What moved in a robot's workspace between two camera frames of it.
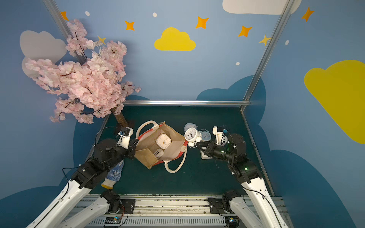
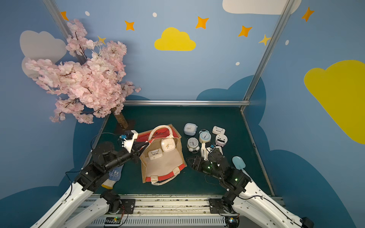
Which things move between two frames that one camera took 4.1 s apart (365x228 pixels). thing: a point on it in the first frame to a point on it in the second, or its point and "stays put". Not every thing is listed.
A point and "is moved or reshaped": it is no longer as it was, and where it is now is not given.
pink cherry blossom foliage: (89, 83) stays put
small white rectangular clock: (158, 153) is moved or reshaped
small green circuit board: (113, 221) stays put
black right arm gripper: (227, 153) to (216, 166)
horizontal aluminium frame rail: (186, 103) stays put
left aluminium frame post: (61, 22) stays put
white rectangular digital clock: (205, 156) stays put
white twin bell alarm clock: (192, 136) is moved or reshaped
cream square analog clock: (163, 140) is moved or reshaped
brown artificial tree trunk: (121, 120) stays put
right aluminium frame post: (286, 9) stays put
